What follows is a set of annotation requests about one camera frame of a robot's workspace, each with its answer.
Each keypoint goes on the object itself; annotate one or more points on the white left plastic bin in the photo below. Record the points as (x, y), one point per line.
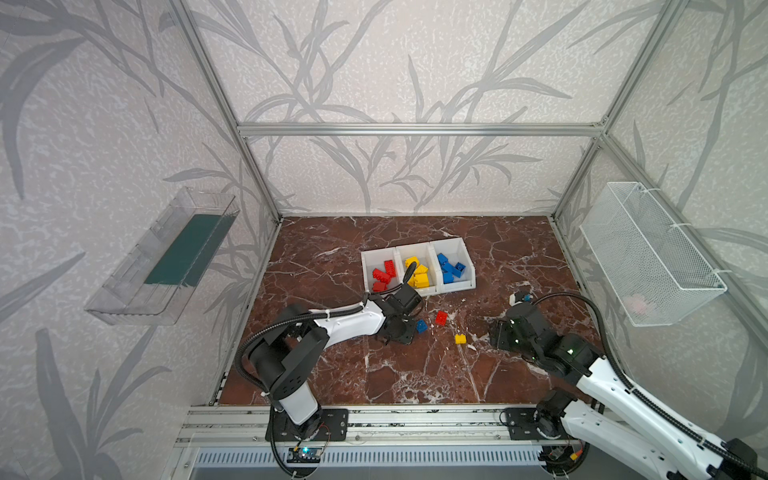
(374, 259)

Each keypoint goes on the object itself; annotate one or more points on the white plastic bin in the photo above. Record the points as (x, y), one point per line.
(449, 251)
(374, 259)
(428, 265)

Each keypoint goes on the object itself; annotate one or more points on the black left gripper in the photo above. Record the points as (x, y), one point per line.
(398, 327)

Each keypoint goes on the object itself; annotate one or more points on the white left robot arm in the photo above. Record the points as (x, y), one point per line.
(279, 359)

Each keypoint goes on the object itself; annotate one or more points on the blue lego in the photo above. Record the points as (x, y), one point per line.
(458, 270)

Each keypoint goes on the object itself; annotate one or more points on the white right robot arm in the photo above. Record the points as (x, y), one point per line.
(623, 419)

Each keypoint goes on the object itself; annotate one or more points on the yellow tall lego brick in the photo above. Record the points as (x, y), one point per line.
(421, 281)

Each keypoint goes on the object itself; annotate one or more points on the green circuit board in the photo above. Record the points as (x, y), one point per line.
(304, 455)

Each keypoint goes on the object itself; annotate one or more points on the white wire mesh basket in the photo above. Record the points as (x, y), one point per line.
(655, 270)

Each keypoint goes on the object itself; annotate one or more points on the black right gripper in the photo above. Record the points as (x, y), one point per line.
(504, 335)

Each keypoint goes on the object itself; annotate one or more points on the clear wall shelf tray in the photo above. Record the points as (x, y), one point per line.
(153, 284)

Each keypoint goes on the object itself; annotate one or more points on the white middle plastic bin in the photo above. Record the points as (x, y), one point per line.
(428, 265)

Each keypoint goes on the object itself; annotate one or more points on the red hidden lego brick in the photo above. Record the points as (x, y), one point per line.
(441, 318)

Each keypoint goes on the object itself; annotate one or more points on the white right plastic bin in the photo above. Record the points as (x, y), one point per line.
(449, 251)

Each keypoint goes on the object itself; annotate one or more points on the red long lego brick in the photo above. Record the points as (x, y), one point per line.
(390, 268)

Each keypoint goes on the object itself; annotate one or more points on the blue studded lego brick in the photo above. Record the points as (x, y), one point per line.
(421, 326)

